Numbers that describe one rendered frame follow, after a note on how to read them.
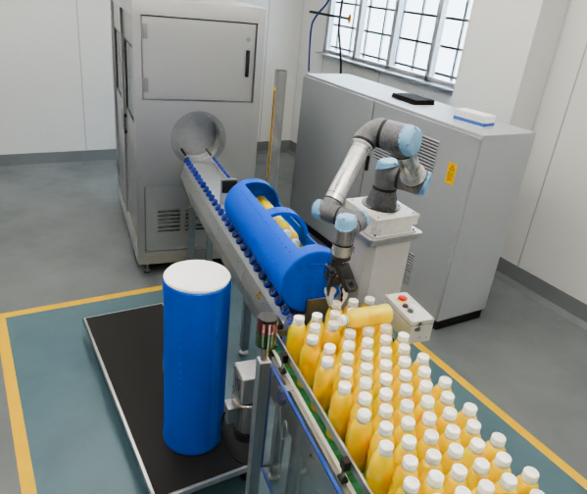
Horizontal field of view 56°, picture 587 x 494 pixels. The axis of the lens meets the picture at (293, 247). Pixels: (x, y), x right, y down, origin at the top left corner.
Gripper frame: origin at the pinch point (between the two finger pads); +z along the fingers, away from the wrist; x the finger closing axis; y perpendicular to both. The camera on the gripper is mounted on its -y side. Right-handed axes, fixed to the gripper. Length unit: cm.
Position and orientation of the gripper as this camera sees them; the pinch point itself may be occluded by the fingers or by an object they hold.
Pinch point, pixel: (336, 303)
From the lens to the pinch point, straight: 209.7
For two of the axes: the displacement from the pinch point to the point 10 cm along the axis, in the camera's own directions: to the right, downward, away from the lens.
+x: -9.3, 0.7, -3.7
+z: -1.0, 9.0, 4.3
